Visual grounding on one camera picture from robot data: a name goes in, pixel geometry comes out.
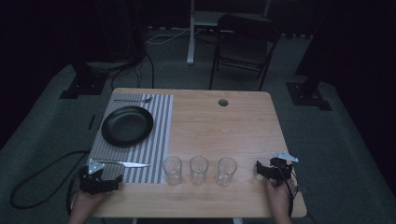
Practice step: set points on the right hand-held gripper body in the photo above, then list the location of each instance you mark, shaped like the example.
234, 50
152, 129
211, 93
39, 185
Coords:
280, 169

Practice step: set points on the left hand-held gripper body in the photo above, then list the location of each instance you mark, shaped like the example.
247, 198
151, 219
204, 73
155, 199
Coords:
93, 183

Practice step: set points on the person's left hand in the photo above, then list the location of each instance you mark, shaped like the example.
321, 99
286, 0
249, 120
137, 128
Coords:
87, 202

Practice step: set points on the person's right hand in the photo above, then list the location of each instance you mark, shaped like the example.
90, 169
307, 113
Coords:
278, 199

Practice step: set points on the silver table knife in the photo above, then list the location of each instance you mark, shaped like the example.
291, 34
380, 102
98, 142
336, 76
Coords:
130, 164

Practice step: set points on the clear drinking glass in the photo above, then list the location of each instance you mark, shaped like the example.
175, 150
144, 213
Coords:
226, 171
199, 170
172, 171

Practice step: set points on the black round plate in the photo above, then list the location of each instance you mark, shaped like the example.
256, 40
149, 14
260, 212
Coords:
127, 126

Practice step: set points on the grey striped placemat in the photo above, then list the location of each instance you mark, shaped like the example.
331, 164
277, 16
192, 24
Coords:
155, 130

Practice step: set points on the dark round table grommet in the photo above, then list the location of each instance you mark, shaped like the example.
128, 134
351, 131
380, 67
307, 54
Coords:
223, 102

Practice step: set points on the black stand base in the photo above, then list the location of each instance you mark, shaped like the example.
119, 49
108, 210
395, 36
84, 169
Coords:
306, 95
85, 84

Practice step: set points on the silver spoon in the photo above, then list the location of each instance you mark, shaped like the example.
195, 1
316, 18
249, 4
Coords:
134, 100

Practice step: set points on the black folding chair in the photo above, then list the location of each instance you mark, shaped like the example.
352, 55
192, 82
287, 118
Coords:
243, 43

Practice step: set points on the white metal desk frame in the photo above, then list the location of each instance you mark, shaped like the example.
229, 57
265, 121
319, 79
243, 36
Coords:
191, 37

